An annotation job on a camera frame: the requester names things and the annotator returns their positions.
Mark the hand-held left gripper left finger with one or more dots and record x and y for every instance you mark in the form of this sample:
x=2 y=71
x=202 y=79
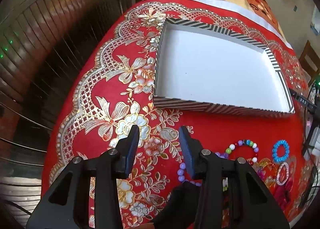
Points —
x=133 y=149

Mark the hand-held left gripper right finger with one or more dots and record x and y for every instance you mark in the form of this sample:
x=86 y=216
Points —
x=186 y=149

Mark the striped white cardboard box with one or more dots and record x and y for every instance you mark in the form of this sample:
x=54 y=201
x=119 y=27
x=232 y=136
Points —
x=212 y=69

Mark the red gold floral tablecloth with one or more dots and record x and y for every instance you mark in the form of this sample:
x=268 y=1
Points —
x=212 y=129

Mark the wooden chair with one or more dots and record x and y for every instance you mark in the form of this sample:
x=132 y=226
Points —
x=308 y=56

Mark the oval rhinestone bangle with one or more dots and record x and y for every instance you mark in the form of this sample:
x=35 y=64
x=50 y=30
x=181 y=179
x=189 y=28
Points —
x=278 y=177

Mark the wooden louvered door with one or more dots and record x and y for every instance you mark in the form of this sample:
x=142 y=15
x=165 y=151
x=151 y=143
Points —
x=50 y=31

